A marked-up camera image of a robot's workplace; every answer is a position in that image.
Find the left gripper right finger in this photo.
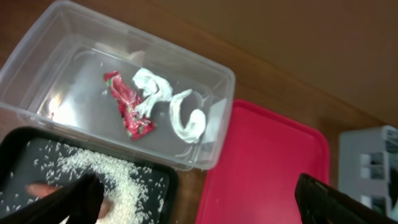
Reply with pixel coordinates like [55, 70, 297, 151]
[295, 173, 397, 224]

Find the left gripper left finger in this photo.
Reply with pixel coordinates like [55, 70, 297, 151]
[1, 174, 104, 224]

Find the orange carrot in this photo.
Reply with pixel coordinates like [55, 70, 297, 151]
[25, 183, 113, 219]

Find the white rice pile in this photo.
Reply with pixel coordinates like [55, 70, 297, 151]
[1, 138, 169, 224]

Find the red snack wrapper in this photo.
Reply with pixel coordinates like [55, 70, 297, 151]
[104, 71, 156, 140]

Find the white tissue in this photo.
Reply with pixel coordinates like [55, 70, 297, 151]
[169, 89, 206, 144]
[132, 68, 173, 118]

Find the grey dishwasher rack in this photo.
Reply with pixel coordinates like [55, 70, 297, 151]
[338, 125, 397, 221]

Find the black plastic tray bin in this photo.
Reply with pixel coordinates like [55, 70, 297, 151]
[1, 127, 178, 224]

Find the red serving tray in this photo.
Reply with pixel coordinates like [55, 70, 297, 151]
[195, 100, 330, 224]

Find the clear plastic bin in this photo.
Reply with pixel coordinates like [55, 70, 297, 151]
[1, 1, 236, 170]

